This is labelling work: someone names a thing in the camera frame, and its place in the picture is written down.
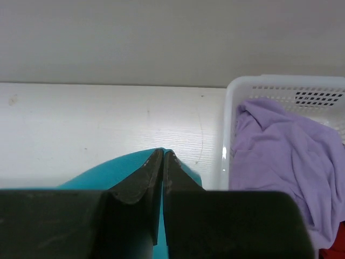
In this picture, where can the purple t shirt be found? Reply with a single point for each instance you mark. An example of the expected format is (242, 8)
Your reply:
(285, 152)

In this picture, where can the teal t shirt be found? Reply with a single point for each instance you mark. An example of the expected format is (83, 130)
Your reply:
(108, 174)

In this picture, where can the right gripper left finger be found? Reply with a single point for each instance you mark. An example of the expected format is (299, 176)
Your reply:
(118, 222)

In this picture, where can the red t shirt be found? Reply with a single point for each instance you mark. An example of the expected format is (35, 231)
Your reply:
(336, 251)

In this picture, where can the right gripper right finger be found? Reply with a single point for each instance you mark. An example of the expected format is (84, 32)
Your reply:
(203, 223)

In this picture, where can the white plastic basket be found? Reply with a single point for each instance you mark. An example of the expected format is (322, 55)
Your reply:
(319, 98)

